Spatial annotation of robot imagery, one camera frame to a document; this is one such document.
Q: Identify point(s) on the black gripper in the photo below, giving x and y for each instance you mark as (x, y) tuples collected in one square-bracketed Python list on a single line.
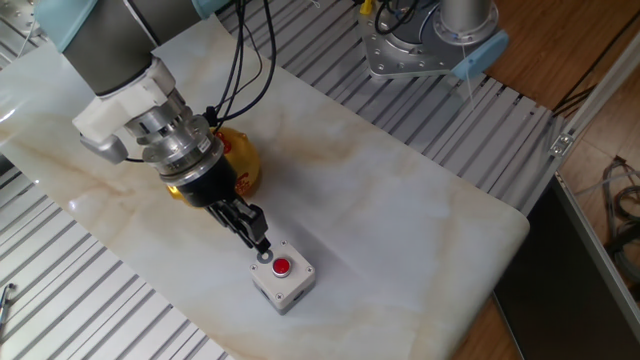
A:
[(210, 187)]

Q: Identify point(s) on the white red push-button box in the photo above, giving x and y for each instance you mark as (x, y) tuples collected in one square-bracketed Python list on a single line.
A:
[(287, 285)]

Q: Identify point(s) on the golden piggy bank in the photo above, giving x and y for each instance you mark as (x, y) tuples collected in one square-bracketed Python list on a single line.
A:
[(247, 155)]

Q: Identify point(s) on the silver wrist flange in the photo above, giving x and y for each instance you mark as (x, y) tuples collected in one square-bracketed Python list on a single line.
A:
[(175, 145)]

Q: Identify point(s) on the white marble board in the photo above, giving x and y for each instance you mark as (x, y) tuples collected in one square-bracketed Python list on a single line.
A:
[(375, 200)]

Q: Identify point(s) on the yellow plug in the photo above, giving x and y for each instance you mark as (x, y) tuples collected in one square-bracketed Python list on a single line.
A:
[(366, 6)]

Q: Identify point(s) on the silver perforated plate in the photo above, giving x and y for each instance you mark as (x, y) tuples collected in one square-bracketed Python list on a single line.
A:
[(15, 10)]

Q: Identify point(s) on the dark cabinet panel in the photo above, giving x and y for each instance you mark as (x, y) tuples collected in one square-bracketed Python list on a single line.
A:
[(550, 300)]

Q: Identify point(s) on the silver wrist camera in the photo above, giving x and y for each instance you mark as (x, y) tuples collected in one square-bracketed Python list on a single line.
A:
[(105, 149)]

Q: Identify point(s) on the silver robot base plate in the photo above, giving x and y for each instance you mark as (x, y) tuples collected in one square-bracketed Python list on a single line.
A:
[(395, 55)]

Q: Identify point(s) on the silver corner bracket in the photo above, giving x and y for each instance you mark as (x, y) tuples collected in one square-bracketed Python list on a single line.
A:
[(561, 145)]

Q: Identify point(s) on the aluminium frame rail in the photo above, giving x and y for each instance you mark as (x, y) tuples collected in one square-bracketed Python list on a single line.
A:
[(600, 85), (600, 250)]

